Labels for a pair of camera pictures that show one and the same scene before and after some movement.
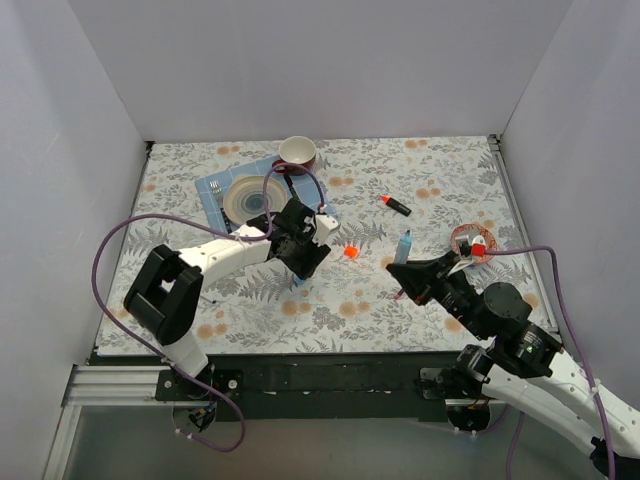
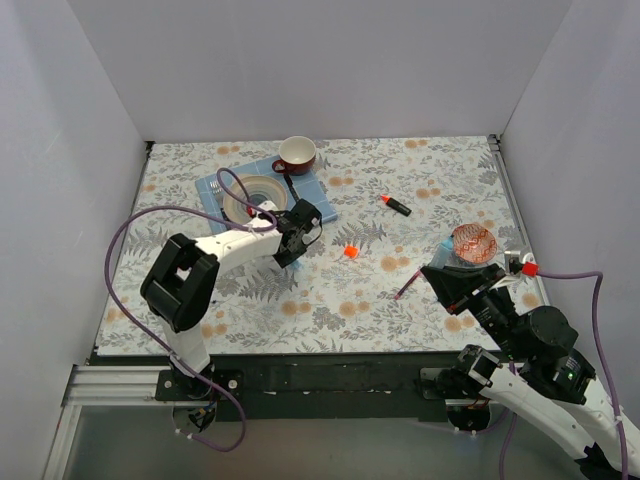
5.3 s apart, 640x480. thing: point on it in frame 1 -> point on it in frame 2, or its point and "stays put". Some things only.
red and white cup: x=296 y=149 stays put
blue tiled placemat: x=211 y=192 stays put
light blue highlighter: x=403 y=248 -> x=442 y=253
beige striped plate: x=244 y=197 stays put
